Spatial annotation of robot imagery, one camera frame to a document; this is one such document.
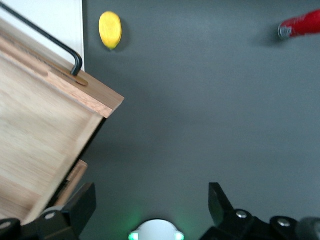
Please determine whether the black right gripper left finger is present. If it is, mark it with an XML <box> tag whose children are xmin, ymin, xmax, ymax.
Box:
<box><xmin>37</xmin><ymin>182</ymin><xmax>97</xmax><ymax>240</ymax></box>

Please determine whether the wooden drawer with grasped handle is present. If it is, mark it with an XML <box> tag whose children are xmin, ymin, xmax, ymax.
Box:
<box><xmin>0</xmin><ymin>17</ymin><xmax>125</xmax><ymax>226</ymax></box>

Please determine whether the wooden drawer cabinet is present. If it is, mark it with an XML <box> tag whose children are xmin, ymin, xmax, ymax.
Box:
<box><xmin>51</xmin><ymin>159</ymin><xmax>89</xmax><ymax>210</ymax></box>

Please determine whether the red bottle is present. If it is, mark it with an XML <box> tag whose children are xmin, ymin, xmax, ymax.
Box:
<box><xmin>277</xmin><ymin>8</ymin><xmax>320</xmax><ymax>41</ymax></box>

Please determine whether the yellow lemon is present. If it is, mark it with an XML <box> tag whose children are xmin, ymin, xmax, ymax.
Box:
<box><xmin>98</xmin><ymin>10</ymin><xmax>123</xmax><ymax>51</ymax></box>

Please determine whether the black metal drawer handle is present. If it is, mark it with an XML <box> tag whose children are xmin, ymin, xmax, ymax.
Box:
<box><xmin>0</xmin><ymin>1</ymin><xmax>83</xmax><ymax>77</ymax></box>

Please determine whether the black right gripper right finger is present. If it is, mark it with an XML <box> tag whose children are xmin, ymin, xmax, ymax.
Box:
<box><xmin>199</xmin><ymin>182</ymin><xmax>271</xmax><ymax>240</ymax></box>

